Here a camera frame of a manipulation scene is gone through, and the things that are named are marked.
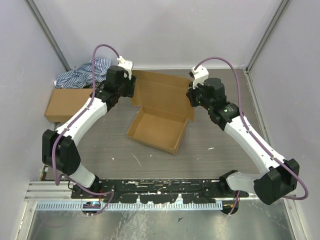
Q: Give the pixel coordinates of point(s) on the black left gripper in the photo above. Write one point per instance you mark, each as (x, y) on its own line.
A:
(131, 83)

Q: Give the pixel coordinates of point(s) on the blue striped cloth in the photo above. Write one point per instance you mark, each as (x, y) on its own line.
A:
(82, 77)

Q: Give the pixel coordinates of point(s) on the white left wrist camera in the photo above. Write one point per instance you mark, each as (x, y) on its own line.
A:
(126, 64)

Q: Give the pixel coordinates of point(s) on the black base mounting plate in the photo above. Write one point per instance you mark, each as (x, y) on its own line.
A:
(160, 191)

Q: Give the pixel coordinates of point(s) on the white slotted cable duct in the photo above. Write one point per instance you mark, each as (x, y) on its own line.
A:
(80, 205)

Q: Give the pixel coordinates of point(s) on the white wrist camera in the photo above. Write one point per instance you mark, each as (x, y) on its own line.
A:
(126, 64)
(199, 75)

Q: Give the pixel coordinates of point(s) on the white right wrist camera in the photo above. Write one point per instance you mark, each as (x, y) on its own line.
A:
(199, 75)

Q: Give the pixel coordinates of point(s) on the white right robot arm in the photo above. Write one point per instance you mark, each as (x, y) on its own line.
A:
(276, 175)

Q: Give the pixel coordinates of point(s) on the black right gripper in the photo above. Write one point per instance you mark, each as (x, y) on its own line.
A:
(191, 92)

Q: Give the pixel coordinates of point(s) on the closed brown cardboard box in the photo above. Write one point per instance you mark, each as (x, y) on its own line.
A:
(66, 102)

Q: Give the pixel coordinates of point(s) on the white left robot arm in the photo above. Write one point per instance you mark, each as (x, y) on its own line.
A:
(59, 147)

